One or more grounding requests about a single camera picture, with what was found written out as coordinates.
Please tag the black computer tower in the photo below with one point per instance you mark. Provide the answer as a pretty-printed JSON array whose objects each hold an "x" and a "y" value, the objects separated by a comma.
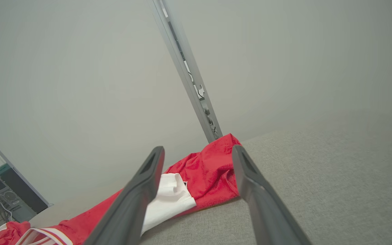
[{"x": 9, "y": 199}]

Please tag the red white numbered jersey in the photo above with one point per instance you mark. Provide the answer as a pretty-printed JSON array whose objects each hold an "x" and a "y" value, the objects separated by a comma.
[{"x": 213, "y": 170}]

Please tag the red shorts white side stripe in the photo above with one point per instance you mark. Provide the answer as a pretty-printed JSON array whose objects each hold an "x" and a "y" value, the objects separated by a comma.
[{"x": 12, "y": 233}]

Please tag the grey metal wall post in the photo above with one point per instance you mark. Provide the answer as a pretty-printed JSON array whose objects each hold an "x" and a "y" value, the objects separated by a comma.
[{"x": 185, "y": 68}]

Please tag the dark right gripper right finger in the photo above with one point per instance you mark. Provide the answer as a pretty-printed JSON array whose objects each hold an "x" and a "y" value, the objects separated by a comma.
[{"x": 267, "y": 211}]

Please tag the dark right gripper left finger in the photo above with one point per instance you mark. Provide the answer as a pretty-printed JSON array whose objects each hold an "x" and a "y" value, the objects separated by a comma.
[{"x": 131, "y": 204}]

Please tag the grey metal partition frame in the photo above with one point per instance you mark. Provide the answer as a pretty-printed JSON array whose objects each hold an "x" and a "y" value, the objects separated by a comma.
[{"x": 19, "y": 177}]

